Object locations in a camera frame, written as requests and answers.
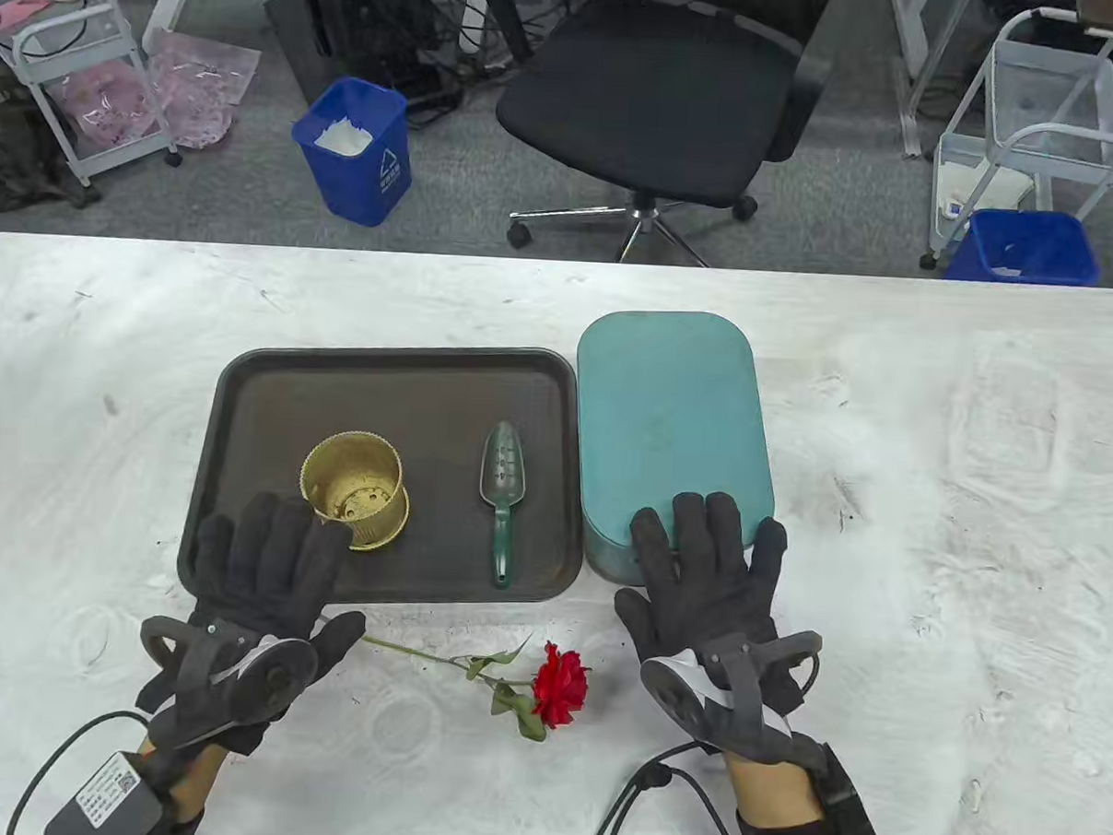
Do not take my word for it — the right wrist strap with box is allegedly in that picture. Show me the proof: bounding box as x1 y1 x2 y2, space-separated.
734 739 894 835

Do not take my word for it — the teal plastic storage bin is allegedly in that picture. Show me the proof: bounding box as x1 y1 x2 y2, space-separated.
579 506 775 592

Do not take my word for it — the green plastic garden scoop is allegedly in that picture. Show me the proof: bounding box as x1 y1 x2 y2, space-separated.
474 419 532 590

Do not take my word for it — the red artificial rose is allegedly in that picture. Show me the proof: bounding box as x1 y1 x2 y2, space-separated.
356 626 593 745

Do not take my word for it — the blue bin with white paper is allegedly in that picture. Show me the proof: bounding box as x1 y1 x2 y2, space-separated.
287 74 417 229

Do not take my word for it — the black office chair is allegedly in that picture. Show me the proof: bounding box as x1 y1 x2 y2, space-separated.
473 0 835 271

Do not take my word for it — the gold ribbed flower pot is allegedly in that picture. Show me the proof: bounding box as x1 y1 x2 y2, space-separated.
297 430 415 553

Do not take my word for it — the dark brown plastic tray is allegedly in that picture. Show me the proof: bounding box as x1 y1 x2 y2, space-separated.
176 332 593 615

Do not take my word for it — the white power strip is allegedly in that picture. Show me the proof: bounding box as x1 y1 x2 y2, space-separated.
425 0 488 55

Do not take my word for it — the teal plastic bin lid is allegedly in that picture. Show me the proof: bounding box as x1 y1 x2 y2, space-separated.
568 307 784 549

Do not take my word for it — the pink plastic bag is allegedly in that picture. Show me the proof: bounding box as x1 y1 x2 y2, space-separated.
144 29 264 153

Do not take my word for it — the black computer tower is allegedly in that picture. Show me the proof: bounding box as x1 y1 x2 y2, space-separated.
287 0 447 95

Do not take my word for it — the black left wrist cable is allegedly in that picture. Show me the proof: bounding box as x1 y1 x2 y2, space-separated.
6 705 153 835

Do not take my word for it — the gray right hand controller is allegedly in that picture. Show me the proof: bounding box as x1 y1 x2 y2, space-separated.
637 624 825 762

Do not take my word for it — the wrist strap with box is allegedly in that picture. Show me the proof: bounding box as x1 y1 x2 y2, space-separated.
45 748 209 835
734 739 894 835

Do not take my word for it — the white cart with pink bag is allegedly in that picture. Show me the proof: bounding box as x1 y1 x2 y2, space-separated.
0 0 188 192

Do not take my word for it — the blue plastic waste bin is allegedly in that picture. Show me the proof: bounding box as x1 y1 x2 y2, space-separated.
943 206 1103 288

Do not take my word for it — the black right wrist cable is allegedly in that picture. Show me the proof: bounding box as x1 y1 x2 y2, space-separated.
575 737 737 835

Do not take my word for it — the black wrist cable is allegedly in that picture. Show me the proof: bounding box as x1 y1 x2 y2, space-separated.
6 705 153 835
575 737 737 835

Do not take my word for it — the person's right hand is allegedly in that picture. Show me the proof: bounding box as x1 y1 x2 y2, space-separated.
608 488 835 770

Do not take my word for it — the dark backpack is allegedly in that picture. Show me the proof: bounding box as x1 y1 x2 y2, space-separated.
0 65 109 221

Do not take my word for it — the gray left hand controller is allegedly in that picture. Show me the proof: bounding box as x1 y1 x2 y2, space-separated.
135 614 321 749

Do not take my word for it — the left wrist strap with box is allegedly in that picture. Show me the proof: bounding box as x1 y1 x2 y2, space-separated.
45 748 209 835

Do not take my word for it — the person's left hand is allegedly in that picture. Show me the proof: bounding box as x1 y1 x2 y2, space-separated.
134 486 372 762

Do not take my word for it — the gray hand controller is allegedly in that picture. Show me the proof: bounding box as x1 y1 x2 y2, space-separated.
637 624 825 762
135 614 321 749

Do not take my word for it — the white cart with white box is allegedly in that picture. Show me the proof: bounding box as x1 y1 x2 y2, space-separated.
920 5 1113 279

